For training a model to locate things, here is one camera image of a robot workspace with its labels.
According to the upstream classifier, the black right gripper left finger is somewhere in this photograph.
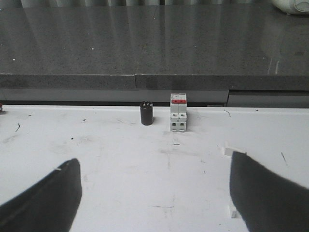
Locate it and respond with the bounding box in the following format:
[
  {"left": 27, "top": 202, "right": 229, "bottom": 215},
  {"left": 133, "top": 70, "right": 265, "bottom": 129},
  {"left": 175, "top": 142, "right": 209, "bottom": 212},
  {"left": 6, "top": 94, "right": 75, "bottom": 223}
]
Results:
[{"left": 0, "top": 159, "right": 83, "bottom": 232}]

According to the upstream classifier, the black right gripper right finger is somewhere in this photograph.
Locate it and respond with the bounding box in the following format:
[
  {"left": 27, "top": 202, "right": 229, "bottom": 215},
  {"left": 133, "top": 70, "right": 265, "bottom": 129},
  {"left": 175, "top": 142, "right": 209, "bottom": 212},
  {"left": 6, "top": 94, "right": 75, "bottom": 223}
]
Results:
[{"left": 229, "top": 152, "right": 309, "bottom": 232}]

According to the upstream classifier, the dark cylindrical capacitor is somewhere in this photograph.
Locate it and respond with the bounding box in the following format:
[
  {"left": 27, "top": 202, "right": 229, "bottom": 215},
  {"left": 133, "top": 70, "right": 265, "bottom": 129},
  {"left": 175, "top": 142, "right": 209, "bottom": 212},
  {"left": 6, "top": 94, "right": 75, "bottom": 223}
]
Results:
[{"left": 140, "top": 101, "right": 153, "bottom": 126}]

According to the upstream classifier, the grey stone counter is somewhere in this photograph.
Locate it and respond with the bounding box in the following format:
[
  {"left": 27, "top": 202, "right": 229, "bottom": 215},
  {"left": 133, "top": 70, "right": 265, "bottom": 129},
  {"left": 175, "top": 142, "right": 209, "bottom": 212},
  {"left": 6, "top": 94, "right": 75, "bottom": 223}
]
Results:
[{"left": 0, "top": 2, "right": 309, "bottom": 108}]

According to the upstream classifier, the white container on counter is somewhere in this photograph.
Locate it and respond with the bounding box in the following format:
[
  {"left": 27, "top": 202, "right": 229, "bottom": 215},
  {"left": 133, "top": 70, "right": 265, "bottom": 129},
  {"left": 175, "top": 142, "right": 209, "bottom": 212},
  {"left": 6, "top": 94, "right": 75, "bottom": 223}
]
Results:
[{"left": 271, "top": 0, "right": 309, "bottom": 15}]

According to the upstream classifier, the white circuit breaker red switch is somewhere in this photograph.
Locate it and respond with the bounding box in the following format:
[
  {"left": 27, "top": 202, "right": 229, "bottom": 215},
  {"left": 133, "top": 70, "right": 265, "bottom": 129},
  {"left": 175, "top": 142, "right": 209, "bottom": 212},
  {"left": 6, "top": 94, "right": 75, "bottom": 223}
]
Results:
[{"left": 170, "top": 93, "right": 187, "bottom": 132}]

